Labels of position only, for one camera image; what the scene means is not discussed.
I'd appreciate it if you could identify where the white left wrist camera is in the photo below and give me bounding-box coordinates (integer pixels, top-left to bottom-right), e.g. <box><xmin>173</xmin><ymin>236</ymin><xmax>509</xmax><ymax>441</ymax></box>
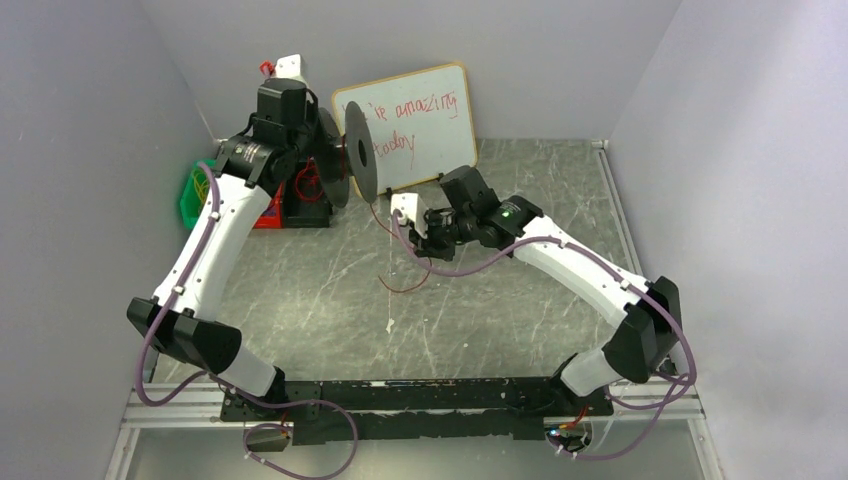
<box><xmin>259</xmin><ymin>54</ymin><xmax>307</xmax><ymax>84</ymax></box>

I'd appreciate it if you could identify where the red storage bin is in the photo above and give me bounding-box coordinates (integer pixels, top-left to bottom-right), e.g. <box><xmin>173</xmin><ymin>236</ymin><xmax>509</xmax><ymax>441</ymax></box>
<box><xmin>254</xmin><ymin>186</ymin><xmax>284</xmax><ymax>229</ymax></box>

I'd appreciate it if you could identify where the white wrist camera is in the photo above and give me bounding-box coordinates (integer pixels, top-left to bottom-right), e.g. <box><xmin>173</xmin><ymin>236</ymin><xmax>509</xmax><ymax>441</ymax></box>
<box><xmin>259</xmin><ymin>54</ymin><xmax>307</xmax><ymax>84</ymax></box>
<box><xmin>390</xmin><ymin>193</ymin><xmax>428</xmax><ymax>238</ymax></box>

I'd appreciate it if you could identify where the black perforated cable spool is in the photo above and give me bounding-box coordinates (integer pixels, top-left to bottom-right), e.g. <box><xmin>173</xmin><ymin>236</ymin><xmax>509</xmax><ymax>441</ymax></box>
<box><xmin>313</xmin><ymin>101</ymin><xmax>379</xmax><ymax>208</ymax></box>

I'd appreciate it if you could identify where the yellow framed whiteboard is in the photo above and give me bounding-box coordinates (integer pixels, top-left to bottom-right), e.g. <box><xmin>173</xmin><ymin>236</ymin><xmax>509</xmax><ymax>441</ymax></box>
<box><xmin>331</xmin><ymin>62</ymin><xmax>478</xmax><ymax>194</ymax></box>

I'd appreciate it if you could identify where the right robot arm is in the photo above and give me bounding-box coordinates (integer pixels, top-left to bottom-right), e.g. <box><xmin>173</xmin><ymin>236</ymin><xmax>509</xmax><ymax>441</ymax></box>
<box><xmin>391</xmin><ymin>166</ymin><xmax>683</xmax><ymax>401</ymax></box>

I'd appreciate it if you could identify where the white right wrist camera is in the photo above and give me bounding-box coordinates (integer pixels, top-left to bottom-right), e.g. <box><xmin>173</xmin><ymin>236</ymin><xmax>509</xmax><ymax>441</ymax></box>
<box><xmin>390</xmin><ymin>193</ymin><xmax>428</xmax><ymax>238</ymax></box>

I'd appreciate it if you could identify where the red cables bundle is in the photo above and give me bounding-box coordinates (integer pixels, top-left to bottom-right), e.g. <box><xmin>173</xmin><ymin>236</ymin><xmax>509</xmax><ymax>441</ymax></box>
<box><xmin>294</xmin><ymin>162</ymin><xmax>326</xmax><ymax>203</ymax></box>

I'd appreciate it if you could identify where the black storage bin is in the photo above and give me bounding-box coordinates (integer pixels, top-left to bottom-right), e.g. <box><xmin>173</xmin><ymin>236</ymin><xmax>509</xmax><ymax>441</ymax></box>
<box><xmin>282</xmin><ymin>158</ymin><xmax>333</xmax><ymax>229</ymax></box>

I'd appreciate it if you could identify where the aluminium frame rail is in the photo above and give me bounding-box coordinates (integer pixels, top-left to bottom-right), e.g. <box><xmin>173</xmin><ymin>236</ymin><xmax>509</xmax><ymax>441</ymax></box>
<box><xmin>106</xmin><ymin>376</ymin><xmax>724</xmax><ymax>479</ymax></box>

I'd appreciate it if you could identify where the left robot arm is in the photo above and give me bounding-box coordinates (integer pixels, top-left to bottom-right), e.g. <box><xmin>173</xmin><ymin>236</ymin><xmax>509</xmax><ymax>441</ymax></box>
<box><xmin>127</xmin><ymin>78</ymin><xmax>322</xmax><ymax>407</ymax></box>

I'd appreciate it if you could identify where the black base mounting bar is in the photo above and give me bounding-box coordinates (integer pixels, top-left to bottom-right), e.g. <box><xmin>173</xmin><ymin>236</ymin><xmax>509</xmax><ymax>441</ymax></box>
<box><xmin>220</xmin><ymin>376</ymin><xmax>614</xmax><ymax>446</ymax></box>

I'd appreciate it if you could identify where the green storage bin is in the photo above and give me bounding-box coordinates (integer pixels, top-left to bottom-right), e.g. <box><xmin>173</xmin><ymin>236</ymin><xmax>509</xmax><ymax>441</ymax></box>
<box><xmin>178</xmin><ymin>159</ymin><xmax>214</xmax><ymax>230</ymax></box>

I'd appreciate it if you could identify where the red cable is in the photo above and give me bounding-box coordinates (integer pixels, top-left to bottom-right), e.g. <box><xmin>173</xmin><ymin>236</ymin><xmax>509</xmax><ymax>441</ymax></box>
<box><xmin>368</xmin><ymin>198</ymin><xmax>433</xmax><ymax>295</ymax></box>

